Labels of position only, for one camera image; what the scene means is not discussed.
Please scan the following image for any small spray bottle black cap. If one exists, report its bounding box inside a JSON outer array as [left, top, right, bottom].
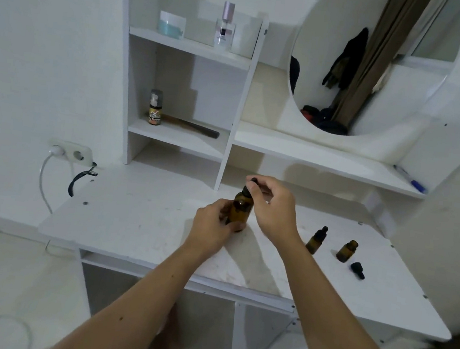
[[147, 89, 166, 126]]

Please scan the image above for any person's right forearm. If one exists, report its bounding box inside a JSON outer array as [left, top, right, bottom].
[[262, 231, 431, 349]]

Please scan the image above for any person's right hand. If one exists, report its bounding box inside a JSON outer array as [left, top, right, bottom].
[[239, 173, 308, 250]]

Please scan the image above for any black razor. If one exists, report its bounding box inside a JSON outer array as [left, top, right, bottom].
[[66, 159, 100, 201]]

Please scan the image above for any brown comb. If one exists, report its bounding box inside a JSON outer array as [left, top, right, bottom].
[[159, 114, 222, 140]]

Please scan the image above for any white plug with cable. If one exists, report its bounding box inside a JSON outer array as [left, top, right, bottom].
[[35, 143, 67, 216]]

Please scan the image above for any white jar with teal band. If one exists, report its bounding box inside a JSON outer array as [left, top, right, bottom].
[[157, 10, 188, 40]]

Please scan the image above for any person's left hand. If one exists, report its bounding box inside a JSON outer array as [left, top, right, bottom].
[[184, 195, 239, 260]]

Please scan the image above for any white vanity desk with shelves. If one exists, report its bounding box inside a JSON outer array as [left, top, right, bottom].
[[24, 0, 460, 349]]

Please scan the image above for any blue and white pen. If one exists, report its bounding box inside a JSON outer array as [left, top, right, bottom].
[[390, 164, 430, 194]]

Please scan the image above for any small capped amber dropper bottle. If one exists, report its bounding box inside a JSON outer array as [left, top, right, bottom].
[[305, 224, 329, 257]]

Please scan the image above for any clear perfume bottle pink cap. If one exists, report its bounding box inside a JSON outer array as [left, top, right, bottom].
[[213, 0, 238, 52]]

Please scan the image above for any large amber glass bottle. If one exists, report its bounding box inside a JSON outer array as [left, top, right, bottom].
[[225, 184, 256, 234]]

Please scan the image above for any person's left forearm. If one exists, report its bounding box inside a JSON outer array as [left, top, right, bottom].
[[48, 224, 224, 349]]

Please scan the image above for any small open amber bottle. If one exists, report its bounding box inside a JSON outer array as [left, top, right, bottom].
[[335, 238, 359, 264]]

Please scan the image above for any black dropper cap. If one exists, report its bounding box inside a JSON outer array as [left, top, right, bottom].
[[245, 177, 262, 198], [349, 261, 367, 280]]

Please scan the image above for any round mirror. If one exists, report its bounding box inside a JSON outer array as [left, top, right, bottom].
[[282, 0, 460, 149]]

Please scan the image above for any white wall socket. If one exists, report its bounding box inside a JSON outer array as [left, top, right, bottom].
[[46, 138, 96, 167]]

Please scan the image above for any white cabinet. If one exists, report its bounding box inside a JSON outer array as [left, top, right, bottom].
[[377, 112, 460, 337]]

